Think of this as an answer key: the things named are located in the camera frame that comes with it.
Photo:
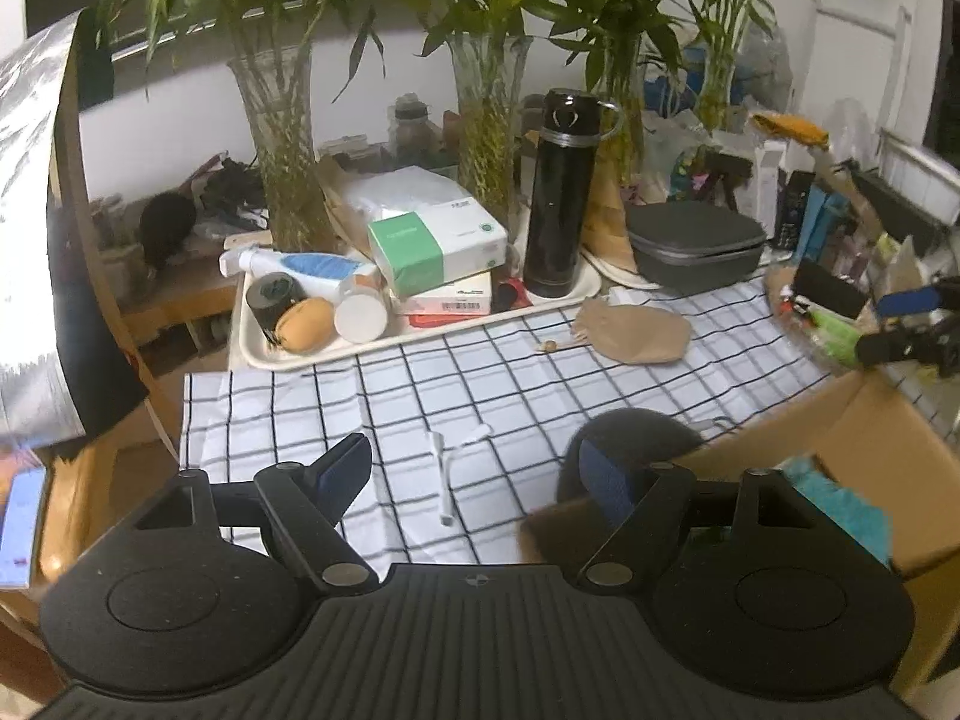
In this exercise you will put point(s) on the white plastic stick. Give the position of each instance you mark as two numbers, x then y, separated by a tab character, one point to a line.
442	480

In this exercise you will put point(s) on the glass vase with bamboo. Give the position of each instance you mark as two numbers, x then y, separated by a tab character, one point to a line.
619	127
281	165
484	135
712	90

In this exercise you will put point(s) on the long black box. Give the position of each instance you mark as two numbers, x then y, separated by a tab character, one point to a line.
900	199

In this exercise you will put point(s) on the red packet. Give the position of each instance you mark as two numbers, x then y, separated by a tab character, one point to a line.
510	292

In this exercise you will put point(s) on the blue carton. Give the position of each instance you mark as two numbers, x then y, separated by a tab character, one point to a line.
821	221

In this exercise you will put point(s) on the teal dinosaur toy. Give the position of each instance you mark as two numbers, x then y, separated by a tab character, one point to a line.
684	169

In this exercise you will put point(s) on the silver foil bag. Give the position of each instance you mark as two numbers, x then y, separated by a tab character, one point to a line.
30	240

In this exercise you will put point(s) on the black furry object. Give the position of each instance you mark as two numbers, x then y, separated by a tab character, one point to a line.
169	229

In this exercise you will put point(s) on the brown cardboard box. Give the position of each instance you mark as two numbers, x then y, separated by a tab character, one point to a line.
862	427

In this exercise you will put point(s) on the white black checkered tablecloth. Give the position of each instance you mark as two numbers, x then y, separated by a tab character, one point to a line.
300	405

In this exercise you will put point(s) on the wooden side table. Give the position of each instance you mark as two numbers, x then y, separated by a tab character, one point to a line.
187	300

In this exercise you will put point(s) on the brown glass jar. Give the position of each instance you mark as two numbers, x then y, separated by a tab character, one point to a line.
412	131

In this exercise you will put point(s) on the grey zipper case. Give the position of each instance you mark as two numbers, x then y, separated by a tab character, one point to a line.
690	240

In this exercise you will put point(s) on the black thermos bottle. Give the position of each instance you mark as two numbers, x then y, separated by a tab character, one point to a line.
551	225

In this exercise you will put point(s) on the green snack packet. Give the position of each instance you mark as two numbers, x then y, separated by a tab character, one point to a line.
836	334

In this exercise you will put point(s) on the beige fabric pouch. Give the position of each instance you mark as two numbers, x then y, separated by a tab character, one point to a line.
637	334

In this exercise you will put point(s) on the white plastic bag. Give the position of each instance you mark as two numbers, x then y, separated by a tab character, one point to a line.
405	191

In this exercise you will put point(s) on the smartphone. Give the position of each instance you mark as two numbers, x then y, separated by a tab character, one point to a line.
19	525

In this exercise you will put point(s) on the white carton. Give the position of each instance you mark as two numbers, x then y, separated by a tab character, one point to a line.
765	180

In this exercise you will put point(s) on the wooden chair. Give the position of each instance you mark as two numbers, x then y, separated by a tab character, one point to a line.
112	480

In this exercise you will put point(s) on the cream oval tray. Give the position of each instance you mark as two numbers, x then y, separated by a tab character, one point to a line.
611	270

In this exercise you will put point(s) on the dark grey fabric bundle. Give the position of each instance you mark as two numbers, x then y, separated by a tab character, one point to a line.
637	435

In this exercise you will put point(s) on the round woven snack plate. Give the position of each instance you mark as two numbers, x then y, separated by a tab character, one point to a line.
784	285

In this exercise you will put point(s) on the cream plastic tray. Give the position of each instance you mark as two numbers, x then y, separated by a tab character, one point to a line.
450	326

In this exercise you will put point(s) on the green white tissue box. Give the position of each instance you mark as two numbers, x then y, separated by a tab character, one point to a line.
435	247

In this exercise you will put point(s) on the white spray bottle blue label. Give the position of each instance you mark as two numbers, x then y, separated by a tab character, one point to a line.
315	268

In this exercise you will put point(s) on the teal fluffy cloth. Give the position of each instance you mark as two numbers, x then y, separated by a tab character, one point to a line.
840	510

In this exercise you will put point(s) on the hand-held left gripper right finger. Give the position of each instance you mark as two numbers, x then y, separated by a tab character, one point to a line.
607	481

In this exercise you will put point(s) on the black tape roll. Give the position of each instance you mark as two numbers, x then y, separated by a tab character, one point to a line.
270	296

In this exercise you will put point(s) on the tan oval bun toy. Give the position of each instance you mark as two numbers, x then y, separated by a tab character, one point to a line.
304	324

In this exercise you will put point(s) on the black rectangular block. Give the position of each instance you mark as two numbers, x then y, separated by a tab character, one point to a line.
829	289

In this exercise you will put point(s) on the brown paper bag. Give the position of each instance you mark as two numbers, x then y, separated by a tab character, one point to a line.
337	195
604	217

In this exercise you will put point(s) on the flat white red box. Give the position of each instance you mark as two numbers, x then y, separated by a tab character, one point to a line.
450	300

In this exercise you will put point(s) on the orange bottle white lid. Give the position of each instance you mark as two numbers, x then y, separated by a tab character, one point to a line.
360	315

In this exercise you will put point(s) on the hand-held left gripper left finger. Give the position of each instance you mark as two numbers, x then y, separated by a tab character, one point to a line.
341	474

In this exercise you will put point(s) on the black carton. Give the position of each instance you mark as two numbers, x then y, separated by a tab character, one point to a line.
791	210

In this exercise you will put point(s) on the yellow orange folded bag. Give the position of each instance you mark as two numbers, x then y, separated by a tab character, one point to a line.
795	127

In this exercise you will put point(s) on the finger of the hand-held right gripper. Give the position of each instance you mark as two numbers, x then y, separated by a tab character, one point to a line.
889	349
904	302

